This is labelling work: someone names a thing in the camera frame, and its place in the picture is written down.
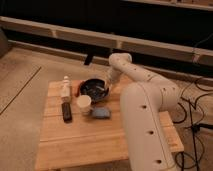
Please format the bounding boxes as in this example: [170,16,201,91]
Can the dark ceramic bowl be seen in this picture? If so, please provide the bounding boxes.
[80,78,109,103]

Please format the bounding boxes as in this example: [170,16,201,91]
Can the black remote control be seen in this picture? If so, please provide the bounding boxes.
[62,102,72,122]

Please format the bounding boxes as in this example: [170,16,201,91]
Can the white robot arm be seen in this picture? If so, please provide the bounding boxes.
[107,53,180,171]

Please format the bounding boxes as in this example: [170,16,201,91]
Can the small white bottle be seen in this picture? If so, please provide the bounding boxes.
[60,76,71,102]

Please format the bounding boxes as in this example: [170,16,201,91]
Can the blue sponge block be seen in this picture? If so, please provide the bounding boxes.
[92,107,111,119]

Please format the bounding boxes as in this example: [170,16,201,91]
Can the wooden table board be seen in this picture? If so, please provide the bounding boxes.
[34,79,185,171]

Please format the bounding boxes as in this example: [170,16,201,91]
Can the white paper cup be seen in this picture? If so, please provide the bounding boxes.
[76,95,92,115]

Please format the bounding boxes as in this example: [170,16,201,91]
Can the orange carrot toy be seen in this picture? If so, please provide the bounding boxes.
[75,84,81,97]

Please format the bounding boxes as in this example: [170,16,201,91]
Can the black stand leg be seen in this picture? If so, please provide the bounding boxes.
[84,54,94,65]

